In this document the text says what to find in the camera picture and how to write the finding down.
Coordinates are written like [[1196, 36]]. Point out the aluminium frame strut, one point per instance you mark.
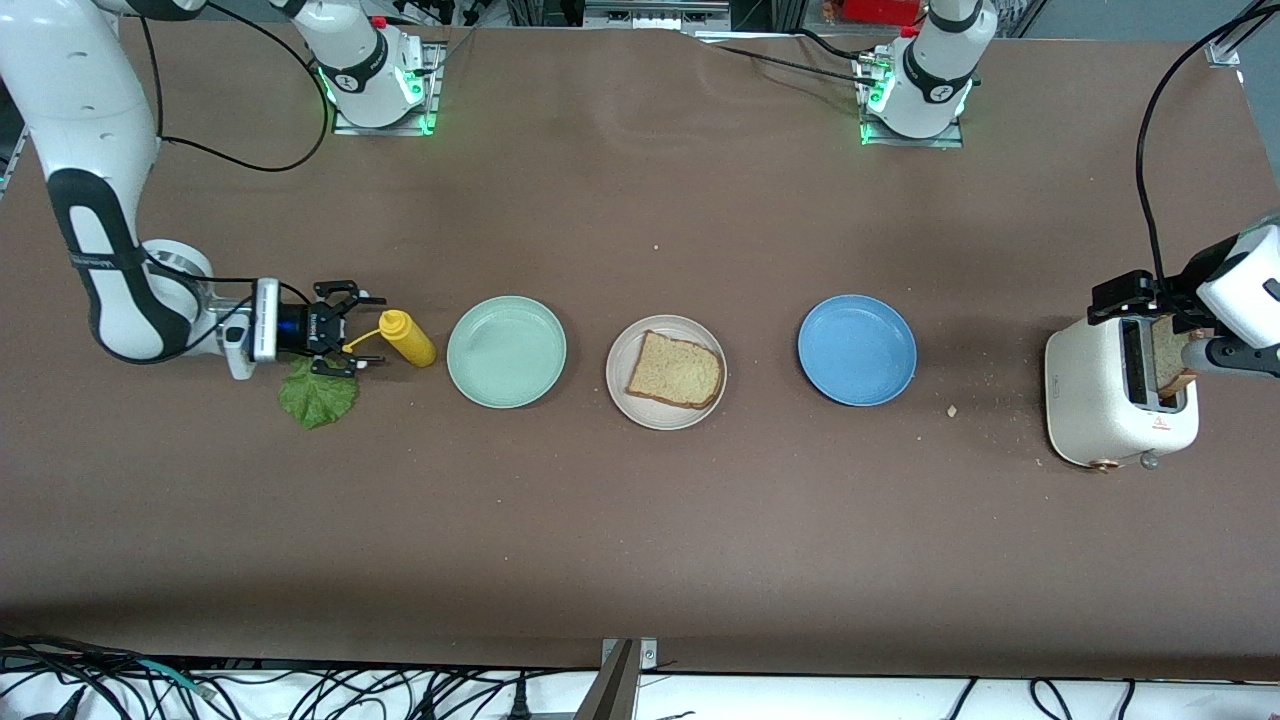
[[1222, 52]]

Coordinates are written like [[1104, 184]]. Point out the grey equipment box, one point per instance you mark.
[[650, 15]]

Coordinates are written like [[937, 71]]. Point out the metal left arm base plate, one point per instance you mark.
[[940, 143]]

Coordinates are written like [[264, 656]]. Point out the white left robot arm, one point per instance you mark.
[[920, 115]]

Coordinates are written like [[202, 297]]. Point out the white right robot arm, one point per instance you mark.
[[80, 100]]

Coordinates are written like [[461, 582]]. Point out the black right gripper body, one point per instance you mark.
[[322, 329]]

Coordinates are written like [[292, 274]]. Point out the mint green round plate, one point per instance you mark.
[[505, 352]]

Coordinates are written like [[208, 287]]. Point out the blue round plate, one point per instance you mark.
[[857, 350]]

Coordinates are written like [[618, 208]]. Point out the white two-slot toaster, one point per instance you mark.
[[1085, 390]]

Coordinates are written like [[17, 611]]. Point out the green lettuce leaf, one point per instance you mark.
[[320, 400]]

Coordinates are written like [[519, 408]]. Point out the yellow mustard squeeze bottle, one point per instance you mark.
[[410, 342]]

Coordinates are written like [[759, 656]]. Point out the brown bread slice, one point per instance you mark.
[[1170, 360], [675, 370]]

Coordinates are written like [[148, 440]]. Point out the beige round plate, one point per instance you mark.
[[660, 420]]

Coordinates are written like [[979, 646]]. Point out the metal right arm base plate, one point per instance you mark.
[[432, 100]]

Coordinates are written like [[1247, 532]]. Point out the metal table bracket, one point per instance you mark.
[[615, 690]]

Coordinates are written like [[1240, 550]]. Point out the red box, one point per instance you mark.
[[880, 10]]

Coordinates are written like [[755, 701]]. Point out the black power plug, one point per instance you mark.
[[519, 705]]

